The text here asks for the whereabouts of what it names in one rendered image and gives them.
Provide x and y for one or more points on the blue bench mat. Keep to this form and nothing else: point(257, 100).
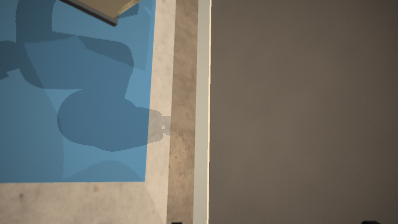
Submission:
point(74, 93)

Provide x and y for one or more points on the beige bucket adapter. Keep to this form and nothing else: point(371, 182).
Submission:
point(112, 8)

